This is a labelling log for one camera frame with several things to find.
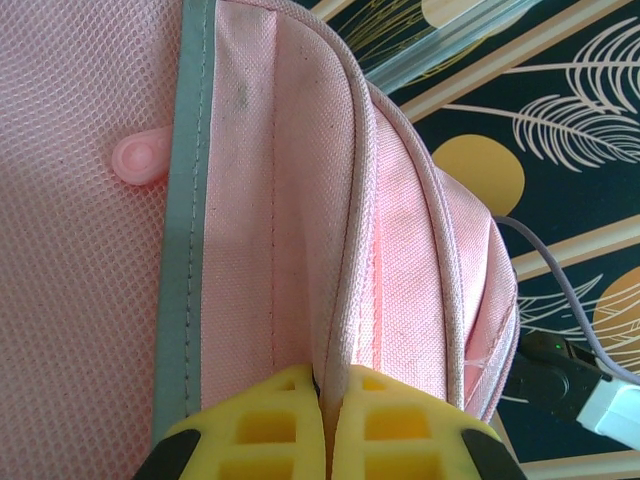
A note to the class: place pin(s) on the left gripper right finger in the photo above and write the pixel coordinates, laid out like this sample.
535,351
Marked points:
400,430

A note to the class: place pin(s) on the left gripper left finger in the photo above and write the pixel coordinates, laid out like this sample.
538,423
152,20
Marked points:
260,430

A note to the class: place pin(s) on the pink student backpack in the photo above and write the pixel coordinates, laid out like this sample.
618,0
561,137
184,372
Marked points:
280,200

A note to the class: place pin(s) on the pink rubber zipper pull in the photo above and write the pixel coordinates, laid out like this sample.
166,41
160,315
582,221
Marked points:
137,156

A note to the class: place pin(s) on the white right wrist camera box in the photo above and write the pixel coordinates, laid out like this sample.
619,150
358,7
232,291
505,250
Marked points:
615,412

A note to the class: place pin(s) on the aluminium frame post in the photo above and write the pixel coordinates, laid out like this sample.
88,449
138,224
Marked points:
480,35

